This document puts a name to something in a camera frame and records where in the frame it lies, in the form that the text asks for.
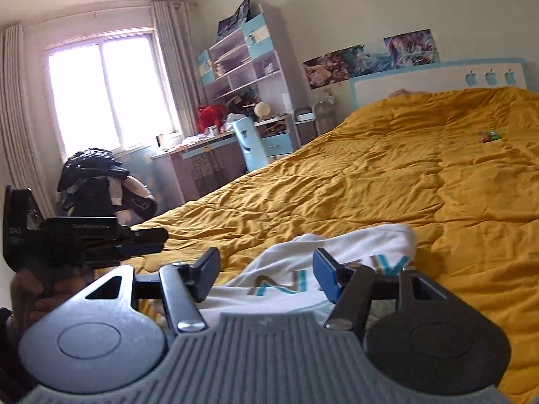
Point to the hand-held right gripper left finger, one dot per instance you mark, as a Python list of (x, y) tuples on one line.
[(206, 273)]

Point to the beige curtain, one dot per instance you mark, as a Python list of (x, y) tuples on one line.
[(172, 63), (21, 126)]

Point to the white rolling cart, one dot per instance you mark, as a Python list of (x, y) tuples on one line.
[(313, 120)]

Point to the pink pillow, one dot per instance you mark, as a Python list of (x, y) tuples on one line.
[(403, 92)]

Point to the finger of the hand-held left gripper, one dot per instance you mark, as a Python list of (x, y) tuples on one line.
[(141, 249), (149, 235)]

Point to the white and blue headboard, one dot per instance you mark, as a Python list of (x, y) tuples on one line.
[(421, 80)]

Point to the red bag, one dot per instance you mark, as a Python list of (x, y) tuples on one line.
[(210, 118)]

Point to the colourful wall poster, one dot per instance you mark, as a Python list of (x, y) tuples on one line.
[(367, 62), (326, 70), (412, 48)]

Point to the light blue chair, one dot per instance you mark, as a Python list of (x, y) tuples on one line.
[(250, 143)]

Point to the yellow quilt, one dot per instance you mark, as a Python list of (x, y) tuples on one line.
[(379, 185)]

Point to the white and blue shelf unit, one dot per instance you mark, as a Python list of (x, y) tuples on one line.
[(252, 63)]

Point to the small colourful packet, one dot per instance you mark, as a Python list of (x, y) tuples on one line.
[(489, 136)]

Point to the white and blue desk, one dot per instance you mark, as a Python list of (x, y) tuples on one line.
[(198, 155)]

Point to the white sweatshirt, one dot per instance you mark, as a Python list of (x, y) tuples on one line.
[(303, 265)]

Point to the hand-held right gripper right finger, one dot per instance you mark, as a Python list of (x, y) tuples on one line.
[(325, 277)]

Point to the window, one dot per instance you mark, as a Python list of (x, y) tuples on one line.
[(109, 92)]

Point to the dark hanging clothes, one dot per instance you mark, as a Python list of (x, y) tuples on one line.
[(97, 185)]

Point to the person's left hand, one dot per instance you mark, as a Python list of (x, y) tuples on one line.
[(27, 284)]

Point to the cream round lamp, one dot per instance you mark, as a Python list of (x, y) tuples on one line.
[(262, 110)]

